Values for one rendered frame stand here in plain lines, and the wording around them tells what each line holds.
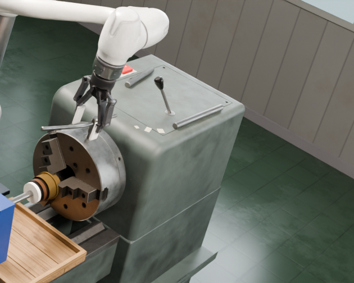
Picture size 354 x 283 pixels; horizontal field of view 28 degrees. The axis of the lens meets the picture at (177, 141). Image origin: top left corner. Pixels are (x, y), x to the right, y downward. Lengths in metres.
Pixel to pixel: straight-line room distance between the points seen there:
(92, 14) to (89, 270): 0.88
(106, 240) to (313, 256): 2.00
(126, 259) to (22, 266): 0.43
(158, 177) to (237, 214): 2.00
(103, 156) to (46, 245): 0.36
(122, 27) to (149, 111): 0.57
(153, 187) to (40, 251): 0.43
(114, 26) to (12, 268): 0.82
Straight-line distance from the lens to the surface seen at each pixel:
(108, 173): 2.28
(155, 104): 2.55
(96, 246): 2.45
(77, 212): 2.39
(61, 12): 2.22
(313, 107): 5.19
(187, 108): 2.58
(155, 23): 2.14
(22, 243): 2.38
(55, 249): 2.38
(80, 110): 2.24
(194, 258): 3.04
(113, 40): 2.01
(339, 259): 4.33
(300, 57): 5.15
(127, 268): 2.60
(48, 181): 2.27
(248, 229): 4.25
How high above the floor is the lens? 2.43
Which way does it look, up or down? 30 degrees down
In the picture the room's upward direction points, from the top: 16 degrees clockwise
